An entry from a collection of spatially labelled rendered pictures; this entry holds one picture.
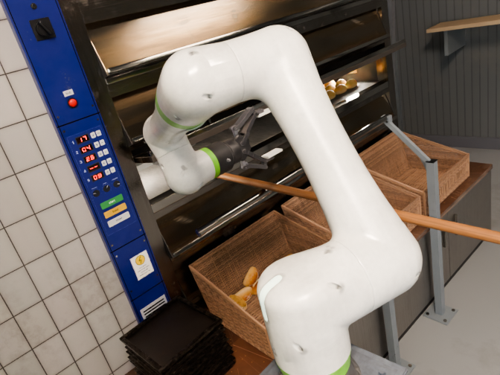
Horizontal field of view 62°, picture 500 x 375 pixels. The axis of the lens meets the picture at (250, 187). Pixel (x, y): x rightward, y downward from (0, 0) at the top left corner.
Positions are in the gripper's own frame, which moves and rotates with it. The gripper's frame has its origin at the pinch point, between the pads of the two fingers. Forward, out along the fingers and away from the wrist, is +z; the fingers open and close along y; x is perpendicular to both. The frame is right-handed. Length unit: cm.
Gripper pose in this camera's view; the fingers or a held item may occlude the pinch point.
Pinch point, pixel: (272, 130)
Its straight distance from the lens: 135.5
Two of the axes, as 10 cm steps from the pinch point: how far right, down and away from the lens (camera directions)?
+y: 2.3, 8.9, 3.9
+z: 7.2, -4.2, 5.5
